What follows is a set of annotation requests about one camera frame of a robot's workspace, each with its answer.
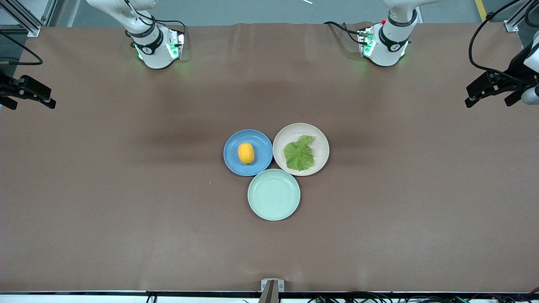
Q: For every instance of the yellow floor tape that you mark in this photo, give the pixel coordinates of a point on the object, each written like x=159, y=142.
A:
x=480, y=10

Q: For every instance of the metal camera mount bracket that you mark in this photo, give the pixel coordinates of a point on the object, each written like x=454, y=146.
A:
x=272, y=288

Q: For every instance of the beige round plate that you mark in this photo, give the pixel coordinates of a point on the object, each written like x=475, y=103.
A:
x=321, y=147

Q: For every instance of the aluminium frame profile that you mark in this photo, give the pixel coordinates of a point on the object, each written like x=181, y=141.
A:
x=25, y=21
x=511, y=24

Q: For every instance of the blue round plate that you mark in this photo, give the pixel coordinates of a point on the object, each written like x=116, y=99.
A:
x=263, y=145

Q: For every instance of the mint green round plate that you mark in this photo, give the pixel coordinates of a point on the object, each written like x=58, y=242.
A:
x=273, y=195

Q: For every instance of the green lettuce leaf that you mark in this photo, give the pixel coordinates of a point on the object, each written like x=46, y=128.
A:
x=299, y=155

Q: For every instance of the brown table cover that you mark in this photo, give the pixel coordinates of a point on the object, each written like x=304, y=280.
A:
x=126, y=210

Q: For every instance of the yellow lemon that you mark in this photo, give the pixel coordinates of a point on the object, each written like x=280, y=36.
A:
x=246, y=153

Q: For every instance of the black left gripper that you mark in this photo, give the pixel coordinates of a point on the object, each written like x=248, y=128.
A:
x=514, y=69

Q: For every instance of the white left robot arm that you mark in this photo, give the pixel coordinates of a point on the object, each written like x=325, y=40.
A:
x=389, y=48

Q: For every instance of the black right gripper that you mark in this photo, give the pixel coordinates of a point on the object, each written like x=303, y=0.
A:
x=5, y=88

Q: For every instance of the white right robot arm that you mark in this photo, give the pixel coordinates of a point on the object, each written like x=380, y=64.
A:
x=153, y=54

